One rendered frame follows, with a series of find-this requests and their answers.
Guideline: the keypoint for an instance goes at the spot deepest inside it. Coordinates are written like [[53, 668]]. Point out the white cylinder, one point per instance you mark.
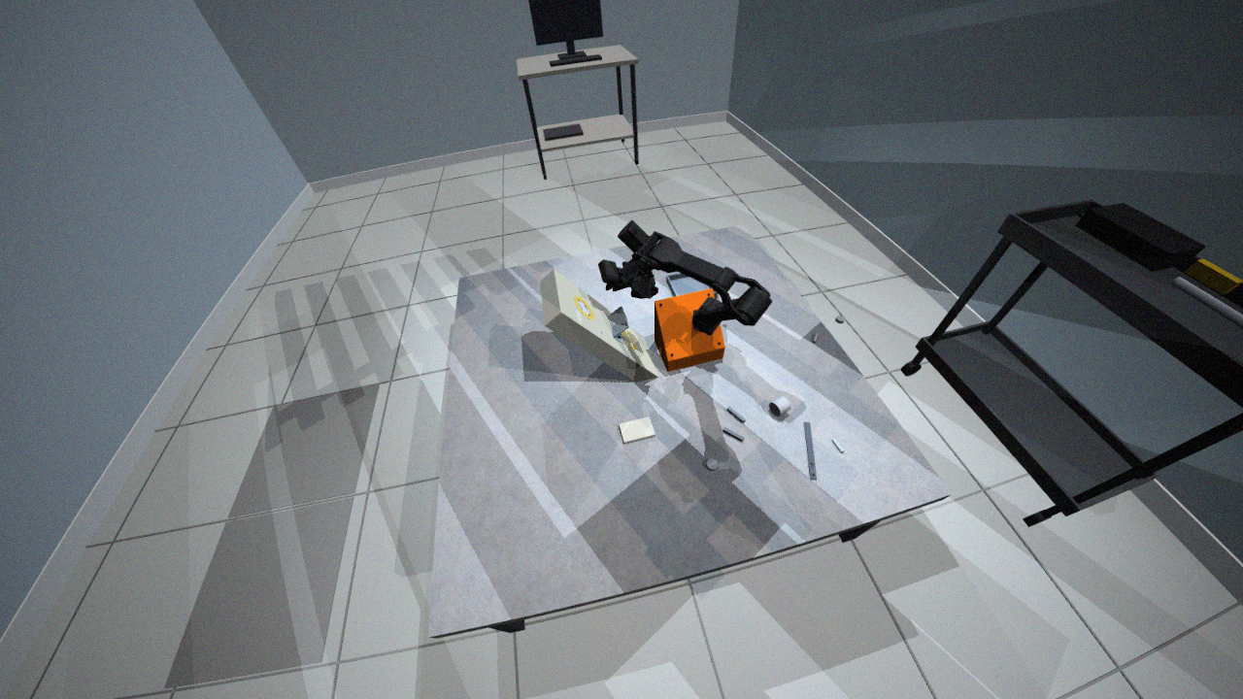
[[780, 406]]

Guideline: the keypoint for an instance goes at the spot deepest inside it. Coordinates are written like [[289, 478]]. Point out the light blue square tray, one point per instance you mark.
[[680, 284]]

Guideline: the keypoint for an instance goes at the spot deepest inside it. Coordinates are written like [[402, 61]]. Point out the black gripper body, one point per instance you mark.
[[610, 273]]

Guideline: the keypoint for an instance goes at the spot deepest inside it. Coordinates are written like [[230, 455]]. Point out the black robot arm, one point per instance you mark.
[[667, 256]]

